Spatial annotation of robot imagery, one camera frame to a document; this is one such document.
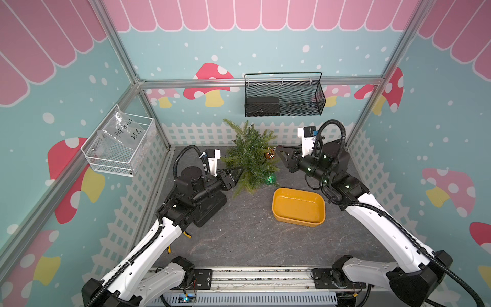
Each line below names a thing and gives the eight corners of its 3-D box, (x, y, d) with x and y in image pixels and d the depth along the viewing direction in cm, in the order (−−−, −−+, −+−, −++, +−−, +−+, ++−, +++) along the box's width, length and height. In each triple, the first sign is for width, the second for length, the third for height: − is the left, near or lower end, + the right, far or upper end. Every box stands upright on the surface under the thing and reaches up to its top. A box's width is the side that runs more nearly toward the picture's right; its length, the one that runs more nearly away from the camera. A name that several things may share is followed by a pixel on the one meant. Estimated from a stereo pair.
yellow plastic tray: (268, 221, 92) (269, 215, 86) (272, 193, 101) (274, 186, 96) (321, 231, 89) (326, 225, 83) (320, 201, 98) (324, 194, 93)
